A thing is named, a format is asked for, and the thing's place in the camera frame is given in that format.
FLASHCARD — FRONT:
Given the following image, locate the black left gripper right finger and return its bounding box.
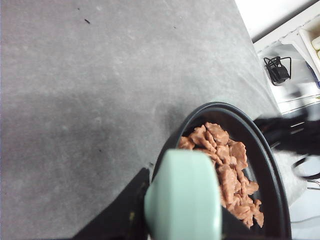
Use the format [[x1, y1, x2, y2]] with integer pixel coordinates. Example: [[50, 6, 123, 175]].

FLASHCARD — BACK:
[[221, 207, 252, 240]]

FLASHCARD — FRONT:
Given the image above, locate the black clip with cable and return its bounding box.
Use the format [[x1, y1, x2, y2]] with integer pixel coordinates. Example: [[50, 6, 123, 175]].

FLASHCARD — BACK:
[[263, 56, 292, 87]]

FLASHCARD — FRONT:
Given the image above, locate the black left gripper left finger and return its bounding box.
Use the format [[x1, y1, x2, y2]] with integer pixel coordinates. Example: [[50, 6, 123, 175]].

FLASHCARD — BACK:
[[72, 168, 150, 240]]

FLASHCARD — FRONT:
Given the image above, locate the black frying pan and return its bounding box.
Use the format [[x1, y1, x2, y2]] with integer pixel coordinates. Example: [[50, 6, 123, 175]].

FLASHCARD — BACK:
[[144, 101, 293, 240]]

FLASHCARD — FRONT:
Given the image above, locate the pile of brown beef pieces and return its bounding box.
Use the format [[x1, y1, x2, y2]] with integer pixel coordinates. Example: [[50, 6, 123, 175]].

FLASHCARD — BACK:
[[178, 122, 264, 228]]

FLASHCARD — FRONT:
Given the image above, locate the white storage tray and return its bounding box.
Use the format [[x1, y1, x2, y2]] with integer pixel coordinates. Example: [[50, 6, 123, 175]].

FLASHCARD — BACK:
[[299, 20, 320, 75]]

